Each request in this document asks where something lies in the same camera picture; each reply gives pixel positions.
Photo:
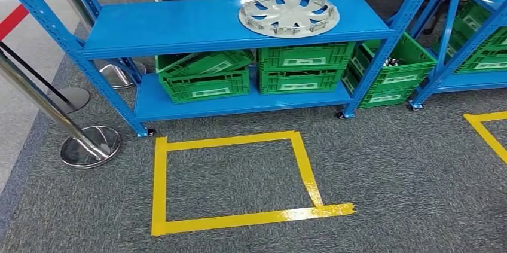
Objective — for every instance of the silver wheel hubcap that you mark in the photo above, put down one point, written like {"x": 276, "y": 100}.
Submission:
{"x": 289, "y": 19}

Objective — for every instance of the blue metal shelf rack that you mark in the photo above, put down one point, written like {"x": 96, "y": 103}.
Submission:
{"x": 198, "y": 25}
{"x": 467, "y": 81}

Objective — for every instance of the chrome stanchion with round base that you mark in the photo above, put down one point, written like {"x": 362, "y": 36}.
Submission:
{"x": 89, "y": 152}

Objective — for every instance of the green plastic crate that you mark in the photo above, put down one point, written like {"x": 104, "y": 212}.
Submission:
{"x": 301, "y": 83}
{"x": 471, "y": 15}
{"x": 305, "y": 59}
{"x": 204, "y": 88}
{"x": 487, "y": 63}
{"x": 400, "y": 77}
{"x": 206, "y": 65}
{"x": 384, "y": 98}

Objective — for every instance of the grey stanchion post black head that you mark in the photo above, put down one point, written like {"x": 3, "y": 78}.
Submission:
{"x": 117, "y": 75}

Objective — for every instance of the black pole stand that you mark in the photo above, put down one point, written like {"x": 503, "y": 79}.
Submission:
{"x": 73, "y": 100}

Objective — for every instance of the red barrier belt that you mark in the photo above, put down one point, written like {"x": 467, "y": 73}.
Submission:
{"x": 20, "y": 11}

